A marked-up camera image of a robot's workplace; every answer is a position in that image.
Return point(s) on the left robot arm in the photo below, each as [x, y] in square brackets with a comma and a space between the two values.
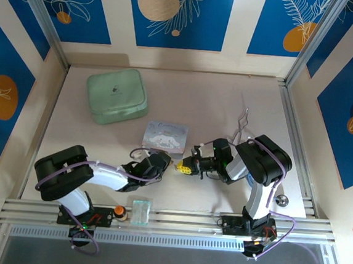
[107, 178]

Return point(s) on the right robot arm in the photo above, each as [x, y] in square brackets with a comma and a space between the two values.
[256, 204]

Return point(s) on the blue round object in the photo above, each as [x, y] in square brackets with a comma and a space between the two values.
[250, 178]

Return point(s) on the clear plastic box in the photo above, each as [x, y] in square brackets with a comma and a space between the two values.
[141, 212]

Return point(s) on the orange capped small bottle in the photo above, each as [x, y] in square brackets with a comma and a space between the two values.
[120, 212]

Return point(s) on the round silver metal disc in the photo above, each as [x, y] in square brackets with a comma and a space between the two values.
[282, 200]

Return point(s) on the green square lidded box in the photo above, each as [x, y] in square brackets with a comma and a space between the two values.
[116, 96]

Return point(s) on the black left electronics module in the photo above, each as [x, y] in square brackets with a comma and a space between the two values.
[81, 233]

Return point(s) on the black electronics module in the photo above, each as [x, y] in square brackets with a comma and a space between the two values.
[81, 233]
[253, 246]

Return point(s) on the black right electronics module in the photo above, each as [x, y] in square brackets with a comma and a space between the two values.
[253, 246]

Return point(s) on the thin aluminium side strip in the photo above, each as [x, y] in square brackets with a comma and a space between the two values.
[43, 132]

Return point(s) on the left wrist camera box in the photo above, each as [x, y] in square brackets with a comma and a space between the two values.
[153, 158]

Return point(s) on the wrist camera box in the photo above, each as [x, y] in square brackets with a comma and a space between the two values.
[198, 152]
[153, 158]

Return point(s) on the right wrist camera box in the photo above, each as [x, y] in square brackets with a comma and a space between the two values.
[198, 152]

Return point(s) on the long aluminium frame rail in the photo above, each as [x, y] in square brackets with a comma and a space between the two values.
[187, 221]

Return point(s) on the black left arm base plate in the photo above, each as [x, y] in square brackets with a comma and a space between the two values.
[104, 218]

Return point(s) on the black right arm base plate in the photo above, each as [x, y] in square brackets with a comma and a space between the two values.
[233, 225]

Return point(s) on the wide aluminium side rail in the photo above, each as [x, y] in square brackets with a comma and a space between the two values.
[292, 117]

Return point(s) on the aluminium corner post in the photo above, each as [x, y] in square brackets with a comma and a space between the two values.
[46, 25]
[314, 42]

